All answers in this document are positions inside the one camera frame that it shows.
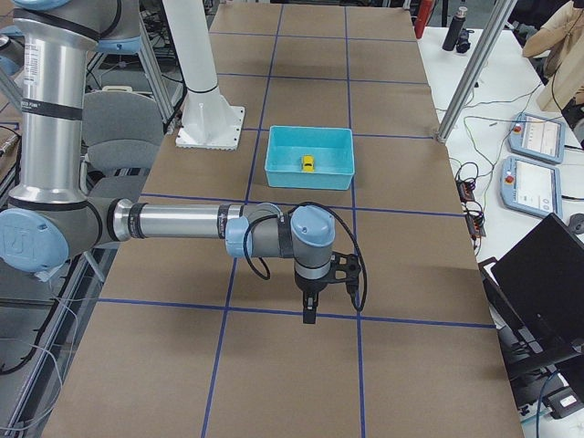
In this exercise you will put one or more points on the yellow beetle toy car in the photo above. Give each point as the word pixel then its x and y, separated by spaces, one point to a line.
pixel 307 163

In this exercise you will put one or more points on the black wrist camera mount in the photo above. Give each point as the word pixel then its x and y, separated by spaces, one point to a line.
pixel 345 269

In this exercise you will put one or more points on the teach pendant tablet far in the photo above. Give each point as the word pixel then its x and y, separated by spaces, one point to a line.
pixel 538 137

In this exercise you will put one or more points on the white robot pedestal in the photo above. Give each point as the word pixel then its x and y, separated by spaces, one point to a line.
pixel 208 120

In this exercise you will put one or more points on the black laptop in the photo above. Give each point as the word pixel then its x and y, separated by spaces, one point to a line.
pixel 541 278

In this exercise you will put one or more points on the teach pendant tablet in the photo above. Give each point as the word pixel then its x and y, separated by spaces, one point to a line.
pixel 530 187
pixel 538 137

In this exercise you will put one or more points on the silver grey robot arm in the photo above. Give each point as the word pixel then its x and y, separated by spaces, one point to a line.
pixel 49 219

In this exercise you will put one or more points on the aluminium frame post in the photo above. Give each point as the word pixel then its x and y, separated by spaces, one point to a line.
pixel 476 63

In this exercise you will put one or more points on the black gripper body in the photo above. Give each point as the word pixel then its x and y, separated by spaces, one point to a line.
pixel 308 286

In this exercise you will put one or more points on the teal plastic bin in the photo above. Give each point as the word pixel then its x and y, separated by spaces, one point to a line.
pixel 332 149

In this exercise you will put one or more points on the grey office chair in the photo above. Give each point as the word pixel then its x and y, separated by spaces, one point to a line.
pixel 122 132

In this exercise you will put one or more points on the black water bottle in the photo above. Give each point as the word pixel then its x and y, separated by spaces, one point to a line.
pixel 455 29

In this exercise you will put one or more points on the teach pendant tablet near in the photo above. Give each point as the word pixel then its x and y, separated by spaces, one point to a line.
pixel 530 187

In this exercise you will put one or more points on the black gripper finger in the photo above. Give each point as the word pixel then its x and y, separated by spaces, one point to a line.
pixel 310 307

